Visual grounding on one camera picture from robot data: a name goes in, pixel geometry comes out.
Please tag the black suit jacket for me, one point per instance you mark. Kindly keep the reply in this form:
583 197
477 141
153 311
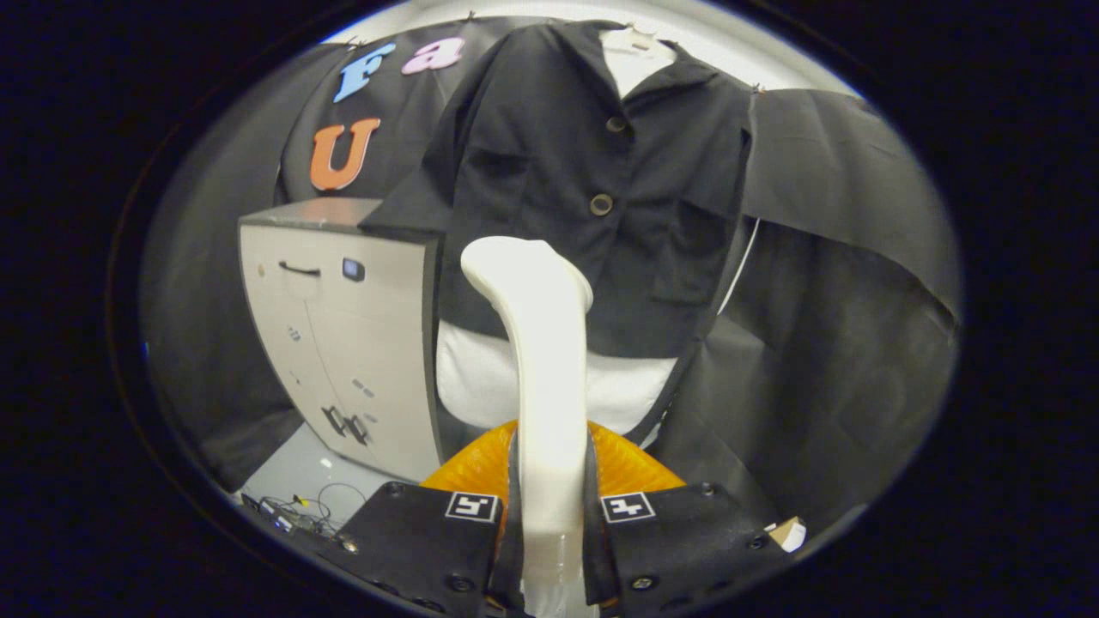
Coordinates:
549 154

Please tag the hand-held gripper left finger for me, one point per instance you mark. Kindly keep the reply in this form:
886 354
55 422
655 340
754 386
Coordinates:
511 566

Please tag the white mannequin torso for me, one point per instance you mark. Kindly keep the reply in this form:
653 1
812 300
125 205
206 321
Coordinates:
481 378

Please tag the black backdrop cloth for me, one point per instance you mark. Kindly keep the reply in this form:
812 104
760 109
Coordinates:
816 386

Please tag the small white and tan object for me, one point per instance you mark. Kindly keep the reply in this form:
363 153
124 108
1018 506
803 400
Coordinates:
790 536

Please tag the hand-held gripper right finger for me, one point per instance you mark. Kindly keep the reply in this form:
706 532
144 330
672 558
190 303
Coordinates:
598 558

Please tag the grey cabinet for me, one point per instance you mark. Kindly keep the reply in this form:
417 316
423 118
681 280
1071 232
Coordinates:
361 360

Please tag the white garment steamer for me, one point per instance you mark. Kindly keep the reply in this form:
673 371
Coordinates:
541 386

